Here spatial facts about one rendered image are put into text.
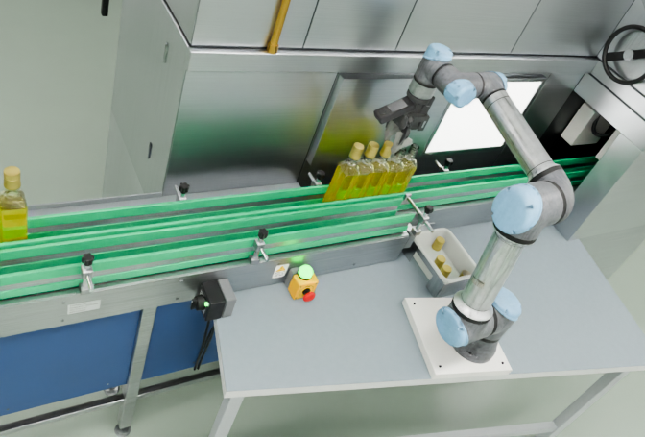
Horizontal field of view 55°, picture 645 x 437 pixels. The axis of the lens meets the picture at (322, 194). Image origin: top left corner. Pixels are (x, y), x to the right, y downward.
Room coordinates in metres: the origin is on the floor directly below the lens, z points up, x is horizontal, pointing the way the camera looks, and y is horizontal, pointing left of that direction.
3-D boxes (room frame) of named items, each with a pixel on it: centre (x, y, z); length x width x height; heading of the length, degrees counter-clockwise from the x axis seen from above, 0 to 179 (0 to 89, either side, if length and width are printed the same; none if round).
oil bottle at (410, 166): (1.71, -0.22, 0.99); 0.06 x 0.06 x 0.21; 42
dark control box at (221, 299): (1.10, 0.16, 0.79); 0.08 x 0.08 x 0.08; 42
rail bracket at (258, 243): (1.19, 0.09, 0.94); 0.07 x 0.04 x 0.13; 42
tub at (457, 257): (1.63, -0.47, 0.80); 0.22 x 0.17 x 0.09; 42
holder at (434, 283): (1.65, -0.45, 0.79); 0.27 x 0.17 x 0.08; 42
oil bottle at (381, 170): (1.63, -0.13, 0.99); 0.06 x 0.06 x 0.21; 41
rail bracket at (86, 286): (0.89, 0.44, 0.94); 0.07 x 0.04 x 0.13; 42
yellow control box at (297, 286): (1.29, -0.05, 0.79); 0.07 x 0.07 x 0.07; 42
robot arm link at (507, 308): (1.35, -0.61, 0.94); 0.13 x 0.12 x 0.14; 134
